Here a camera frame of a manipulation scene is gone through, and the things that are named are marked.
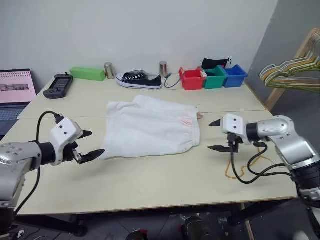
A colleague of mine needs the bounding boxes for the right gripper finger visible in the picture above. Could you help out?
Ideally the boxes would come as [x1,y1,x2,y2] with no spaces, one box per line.
[207,145,233,154]
[208,118,224,128]

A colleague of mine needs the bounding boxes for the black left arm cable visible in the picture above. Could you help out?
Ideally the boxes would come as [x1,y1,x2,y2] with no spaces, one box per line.
[14,110,64,216]

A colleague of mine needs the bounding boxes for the green plastic bin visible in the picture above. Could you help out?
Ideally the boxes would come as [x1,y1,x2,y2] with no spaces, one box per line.
[201,65,229,90]

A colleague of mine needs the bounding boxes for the small dark rounded shape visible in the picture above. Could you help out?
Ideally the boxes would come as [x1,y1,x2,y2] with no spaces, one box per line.
[125,229,149,240]

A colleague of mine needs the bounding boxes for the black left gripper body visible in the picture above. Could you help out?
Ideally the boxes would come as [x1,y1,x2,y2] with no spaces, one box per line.
[62,128,85,165]

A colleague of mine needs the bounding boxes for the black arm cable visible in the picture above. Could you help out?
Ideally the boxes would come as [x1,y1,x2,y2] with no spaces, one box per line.
[14,110,64,216]
[229,139,294,185]

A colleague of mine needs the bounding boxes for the white wire hanger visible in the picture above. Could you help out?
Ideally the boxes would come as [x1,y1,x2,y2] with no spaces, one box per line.
[258,32,320,85]

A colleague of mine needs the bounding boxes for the light wooden leg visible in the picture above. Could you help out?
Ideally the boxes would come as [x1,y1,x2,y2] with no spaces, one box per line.
[239,202,255,240]

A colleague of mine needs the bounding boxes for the bunch of clothes hangers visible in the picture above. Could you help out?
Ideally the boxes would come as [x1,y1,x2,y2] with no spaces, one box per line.
[264,37,320,96]

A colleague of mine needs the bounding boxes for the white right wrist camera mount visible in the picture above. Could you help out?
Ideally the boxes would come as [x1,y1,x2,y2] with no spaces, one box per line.
[221,113,251,146]

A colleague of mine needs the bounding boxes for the green rectangular box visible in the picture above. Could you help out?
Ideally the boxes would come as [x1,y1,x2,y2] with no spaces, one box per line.
[69,66,106,82]

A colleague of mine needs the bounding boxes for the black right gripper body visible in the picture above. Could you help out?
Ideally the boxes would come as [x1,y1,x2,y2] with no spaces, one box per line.
[226,132,245,154]

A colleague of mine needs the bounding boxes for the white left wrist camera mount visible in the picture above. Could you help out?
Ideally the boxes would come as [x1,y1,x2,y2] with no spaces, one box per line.
[48,117,84,166]

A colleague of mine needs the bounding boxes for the black fabric pouch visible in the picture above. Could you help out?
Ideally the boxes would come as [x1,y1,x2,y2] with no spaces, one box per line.
[201,57,232,71]

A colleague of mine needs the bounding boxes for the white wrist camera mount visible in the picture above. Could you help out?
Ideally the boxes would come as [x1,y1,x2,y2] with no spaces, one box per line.
[48,117,84,166]
[221,113,251,146]

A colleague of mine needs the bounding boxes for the clothes hangers on rack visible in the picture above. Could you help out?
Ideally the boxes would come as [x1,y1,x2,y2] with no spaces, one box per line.
[264,28,320,112]

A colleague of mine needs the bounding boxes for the red plastic bin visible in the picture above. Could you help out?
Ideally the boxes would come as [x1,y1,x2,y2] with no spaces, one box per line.
[178,66,207,92]

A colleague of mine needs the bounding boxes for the silver metal can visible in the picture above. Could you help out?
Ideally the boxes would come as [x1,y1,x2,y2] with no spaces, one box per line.
[158,60,169,79]
[103,61,117,80]

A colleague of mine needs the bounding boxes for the yellow hanger on rack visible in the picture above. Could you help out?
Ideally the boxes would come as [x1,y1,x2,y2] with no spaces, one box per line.
[260,34,320,88]

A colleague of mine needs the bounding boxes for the black metal table frame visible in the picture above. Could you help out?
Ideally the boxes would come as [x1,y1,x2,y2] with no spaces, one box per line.
[14,214,87,238]
[228,200,307,227]

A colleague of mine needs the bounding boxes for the large dark rounded shape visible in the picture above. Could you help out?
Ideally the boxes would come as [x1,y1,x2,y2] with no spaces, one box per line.
[180,215,222,240]

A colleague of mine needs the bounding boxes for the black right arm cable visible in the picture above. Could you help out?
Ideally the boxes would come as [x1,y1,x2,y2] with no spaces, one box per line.
[229,139,294,185]

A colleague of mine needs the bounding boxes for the blue cable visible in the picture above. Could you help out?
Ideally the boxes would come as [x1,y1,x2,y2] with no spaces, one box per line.
[163,72,182,89]

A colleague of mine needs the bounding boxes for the black handheld game controller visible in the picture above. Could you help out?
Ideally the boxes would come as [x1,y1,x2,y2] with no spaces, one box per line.
[42,72,74,100]

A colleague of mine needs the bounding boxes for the white shorts garment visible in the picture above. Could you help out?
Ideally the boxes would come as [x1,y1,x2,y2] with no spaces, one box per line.
[100,94,204,161]

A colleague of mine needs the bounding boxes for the laptop with pink screen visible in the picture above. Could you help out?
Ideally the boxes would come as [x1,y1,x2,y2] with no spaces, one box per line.
[0,69,38,138]

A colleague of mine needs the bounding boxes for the black and white sneaker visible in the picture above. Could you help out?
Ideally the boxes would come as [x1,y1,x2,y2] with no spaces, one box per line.
[115,70,164,91]

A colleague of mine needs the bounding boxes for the blue plastic bin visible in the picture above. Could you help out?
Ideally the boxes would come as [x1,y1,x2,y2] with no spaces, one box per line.
[221,64,249,89]

